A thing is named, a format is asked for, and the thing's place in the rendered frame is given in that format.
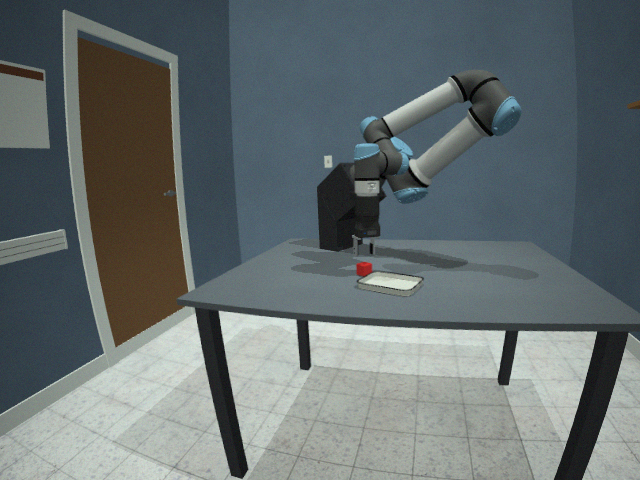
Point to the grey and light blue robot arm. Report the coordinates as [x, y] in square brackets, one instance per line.
[494, 111]

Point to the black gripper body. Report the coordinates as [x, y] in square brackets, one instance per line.
[367, 209]

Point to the red cube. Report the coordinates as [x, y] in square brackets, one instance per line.
[363, 268]

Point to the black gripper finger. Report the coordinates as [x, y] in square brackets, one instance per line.
[372, 245]
[355, 245]

